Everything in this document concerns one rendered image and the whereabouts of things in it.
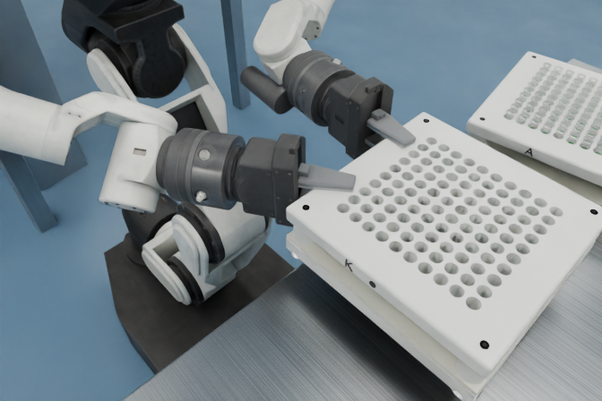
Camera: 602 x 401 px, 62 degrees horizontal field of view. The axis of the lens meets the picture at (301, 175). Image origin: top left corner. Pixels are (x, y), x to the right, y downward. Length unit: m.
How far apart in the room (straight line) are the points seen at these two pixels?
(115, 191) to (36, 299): 1.25
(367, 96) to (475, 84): 2.03
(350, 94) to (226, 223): 0.44
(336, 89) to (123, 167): 0.27
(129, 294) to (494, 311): 1.17
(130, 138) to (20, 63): 1.32
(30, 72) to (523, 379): 1.71
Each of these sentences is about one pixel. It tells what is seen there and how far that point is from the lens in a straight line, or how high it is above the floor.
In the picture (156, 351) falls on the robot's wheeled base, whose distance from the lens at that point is 1.40.
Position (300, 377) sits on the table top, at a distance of 0.56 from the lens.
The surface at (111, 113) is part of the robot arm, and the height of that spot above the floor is 1.03.
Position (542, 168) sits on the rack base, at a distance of 0.78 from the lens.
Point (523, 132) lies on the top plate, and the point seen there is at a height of 0.94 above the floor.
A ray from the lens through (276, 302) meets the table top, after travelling 0.60.
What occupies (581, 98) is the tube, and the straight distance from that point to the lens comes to 0.85.
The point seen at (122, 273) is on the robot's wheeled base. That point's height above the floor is 0.17.
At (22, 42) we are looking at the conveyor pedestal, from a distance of 1.89.
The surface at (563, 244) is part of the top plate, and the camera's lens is 0.56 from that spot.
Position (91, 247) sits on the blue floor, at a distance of 1.88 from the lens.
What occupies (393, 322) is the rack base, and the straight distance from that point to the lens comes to 0.51.
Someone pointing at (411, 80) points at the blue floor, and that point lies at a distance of 2.57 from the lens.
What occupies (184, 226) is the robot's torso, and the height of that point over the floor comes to 0.65.
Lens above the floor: 1.38
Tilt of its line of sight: 44 degrees down
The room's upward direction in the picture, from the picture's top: straight up
